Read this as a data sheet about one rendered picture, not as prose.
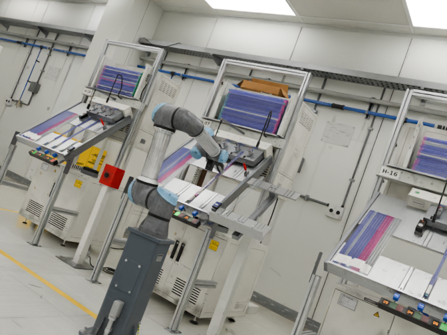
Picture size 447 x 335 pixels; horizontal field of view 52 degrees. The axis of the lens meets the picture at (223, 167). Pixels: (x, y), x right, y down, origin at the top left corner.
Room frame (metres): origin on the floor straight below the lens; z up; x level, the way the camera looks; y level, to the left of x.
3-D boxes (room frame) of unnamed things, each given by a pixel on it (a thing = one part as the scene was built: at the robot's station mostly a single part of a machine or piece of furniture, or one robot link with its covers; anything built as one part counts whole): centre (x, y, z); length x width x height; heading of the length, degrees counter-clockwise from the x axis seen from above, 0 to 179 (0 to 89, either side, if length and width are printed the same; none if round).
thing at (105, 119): (4.13, 1.21, 0.66); 1.01 x 0.73 x 1.31; 147
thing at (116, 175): (3.50, 0.77, 0.39); 0.24 x 0.24 x 0.78; 57
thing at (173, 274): (3.49, -0.09, 0.31); 0.70 x 0.65 x 0.62; 57
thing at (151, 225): (2.28, 0.21, 0.60); 0.15 x 0.15 x 0.10
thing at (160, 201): (2.29, 0.22, 0.72); 0.13 x 0.12 x 0.14; 61
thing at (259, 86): (3.66, -0.14, 1.82); 0.68 x 0.30 x 0.20; 57
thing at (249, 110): (3.36, -0.07, 1.52); 0.51 x 0.13 x 0.27; 57
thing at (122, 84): (4.31, 1.11, 0.95); 1.35 x 0.82 x 1.90; 147
